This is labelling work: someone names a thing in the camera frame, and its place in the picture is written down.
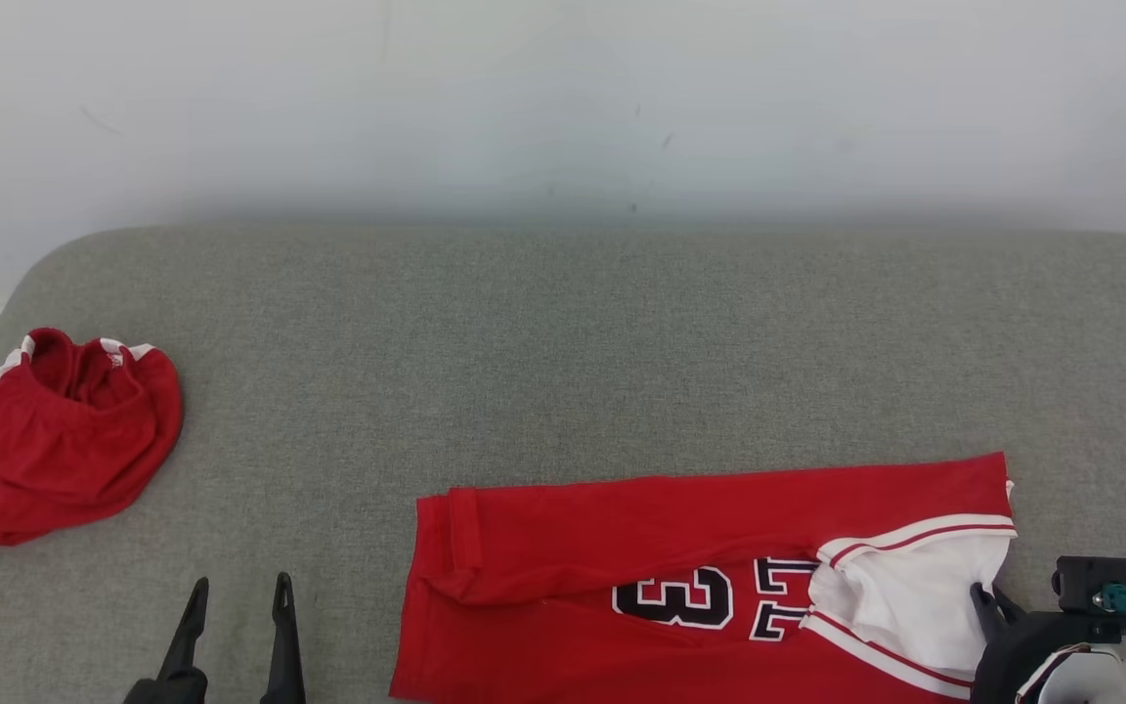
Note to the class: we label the red shorts with white stripes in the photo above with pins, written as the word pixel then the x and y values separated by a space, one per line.
pixel 64 440

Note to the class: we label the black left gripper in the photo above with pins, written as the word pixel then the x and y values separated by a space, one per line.
pixel 167 689

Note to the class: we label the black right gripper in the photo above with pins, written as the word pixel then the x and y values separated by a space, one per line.
pixel 1022 655

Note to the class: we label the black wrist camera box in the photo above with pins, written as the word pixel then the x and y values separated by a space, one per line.
pixel 1081 582

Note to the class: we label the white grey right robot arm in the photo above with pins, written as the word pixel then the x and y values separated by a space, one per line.
pixel 1110 680

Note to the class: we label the red basketball jersey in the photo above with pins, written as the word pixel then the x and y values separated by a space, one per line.
pixel 573 548

